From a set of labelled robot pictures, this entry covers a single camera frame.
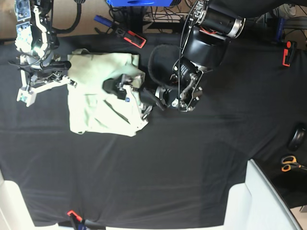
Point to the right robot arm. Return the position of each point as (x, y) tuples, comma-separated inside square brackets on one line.
[(40, 68)]

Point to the black round tape roll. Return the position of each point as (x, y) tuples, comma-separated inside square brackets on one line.
[(297, 139)]

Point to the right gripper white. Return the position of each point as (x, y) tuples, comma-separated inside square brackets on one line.
[(53, 77)]

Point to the light green T-shirt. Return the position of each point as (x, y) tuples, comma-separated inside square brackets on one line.
[(91, 109)]

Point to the orange handled scissors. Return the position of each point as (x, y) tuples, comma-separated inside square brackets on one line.
[(290, 162)]

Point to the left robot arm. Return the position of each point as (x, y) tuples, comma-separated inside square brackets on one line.
[(205, 36)]

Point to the blue handled tool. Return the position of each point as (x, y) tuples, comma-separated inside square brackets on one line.
[(103, 20)]

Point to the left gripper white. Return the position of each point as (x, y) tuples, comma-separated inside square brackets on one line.
[(128, 89)]

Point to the blue object right background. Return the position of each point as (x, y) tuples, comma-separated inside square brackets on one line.
[(279, 30)]

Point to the black table cloth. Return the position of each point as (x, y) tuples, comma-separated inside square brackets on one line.
[(177, 172)]

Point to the grey white bin right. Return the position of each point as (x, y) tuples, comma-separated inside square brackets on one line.
[(256, 205)]

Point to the red black bracket right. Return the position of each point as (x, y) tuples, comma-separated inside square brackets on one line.
[(289, 53)]

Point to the red clamp bottom edge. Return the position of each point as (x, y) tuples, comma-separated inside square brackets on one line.
[(72, 213)]

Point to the white bin left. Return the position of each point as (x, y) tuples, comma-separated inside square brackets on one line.
[(14, 214)]

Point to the blue base box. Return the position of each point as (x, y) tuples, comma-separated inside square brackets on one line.
[(146, 3)]

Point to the red black clamp tool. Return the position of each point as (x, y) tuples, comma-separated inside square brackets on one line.
[(131, 37)]

